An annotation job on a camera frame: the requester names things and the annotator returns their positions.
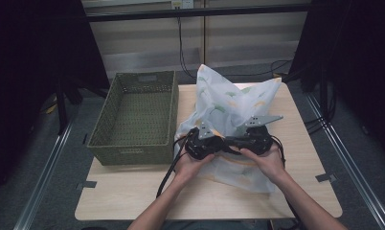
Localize white wall outlet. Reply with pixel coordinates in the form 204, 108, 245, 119
170, 0, 194, 10

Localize white leaf-print mesh bag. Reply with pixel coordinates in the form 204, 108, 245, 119
173, 63, 283, 195

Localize person's trousers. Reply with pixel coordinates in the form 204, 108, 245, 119
166, 219, 271, 230

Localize green woven basket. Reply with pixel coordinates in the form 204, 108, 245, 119
86, 70, 179, 167

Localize black horizontal bar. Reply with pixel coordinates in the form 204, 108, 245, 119
84, 3, 311, 23

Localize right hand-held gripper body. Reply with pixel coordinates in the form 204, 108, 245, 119
240, 115, 284, 157

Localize person's left hand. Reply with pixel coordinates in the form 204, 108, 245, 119
173, 145, 215, 182

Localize black curtain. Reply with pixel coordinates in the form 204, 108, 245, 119
288, 0, 385, 162
0, 0, 110, 196

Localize left hand-held gripper cable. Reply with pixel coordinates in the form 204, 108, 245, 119
155, 127, 198, 199

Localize black metal stand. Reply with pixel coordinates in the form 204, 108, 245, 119
55, 78, 83, 136

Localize hand-held gripper cable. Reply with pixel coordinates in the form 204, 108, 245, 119
270, 133, 305, 229
155, 127, 198, 199

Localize person's right hand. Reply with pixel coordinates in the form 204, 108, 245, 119
239, 148, 287, 185

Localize metal floor rail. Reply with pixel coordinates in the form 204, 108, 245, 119
12, 121, 76, 230
305, 93, 385, 230

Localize black wall cable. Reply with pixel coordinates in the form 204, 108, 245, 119
176, 16, 294, 84

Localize black floor cables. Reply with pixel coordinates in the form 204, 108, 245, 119
304, 80, 339, 135

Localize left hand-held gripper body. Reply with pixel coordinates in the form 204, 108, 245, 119
184, 122, 226, 161

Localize right hand-held gripper cable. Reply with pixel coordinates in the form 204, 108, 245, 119
270, 133, 305, 229

